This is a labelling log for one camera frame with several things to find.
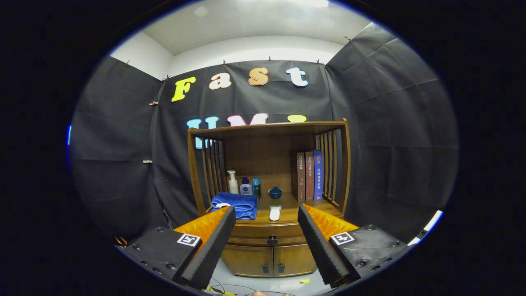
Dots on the wooden cabinet door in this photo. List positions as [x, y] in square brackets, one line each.
[294, 259]
[246, 261]

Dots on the teal cylindrical bottle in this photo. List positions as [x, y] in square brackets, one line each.
[256, 187]

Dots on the brown wooden cabinet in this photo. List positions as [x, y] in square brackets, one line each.
[263, 152]

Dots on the white and green tube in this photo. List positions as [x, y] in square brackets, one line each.
[274, 213]

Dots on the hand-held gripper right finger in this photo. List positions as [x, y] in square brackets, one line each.
[320, 246]

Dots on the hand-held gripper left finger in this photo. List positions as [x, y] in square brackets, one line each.
[213, 246]

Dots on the blue book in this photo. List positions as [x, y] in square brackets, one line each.
[318, 176]

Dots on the blue folded towel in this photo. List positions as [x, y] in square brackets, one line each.
[242, 203]

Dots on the white pump bottle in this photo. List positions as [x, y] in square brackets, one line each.
[233, 187]

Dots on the dark brown book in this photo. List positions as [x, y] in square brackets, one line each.
[301, 176]

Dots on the black backdrop cloth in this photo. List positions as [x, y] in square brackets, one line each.
[115, 144]

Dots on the wooden countertop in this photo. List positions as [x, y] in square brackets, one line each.
[287, 209]

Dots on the white bottle with blue cap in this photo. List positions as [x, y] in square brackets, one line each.
[246, 189]

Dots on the reddish brown book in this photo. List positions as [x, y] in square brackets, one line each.
[309, 176]

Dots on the blue lidded teacup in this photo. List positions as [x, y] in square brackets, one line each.
[275, 193]

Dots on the brown wooden drawer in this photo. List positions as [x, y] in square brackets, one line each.
[250, 236]

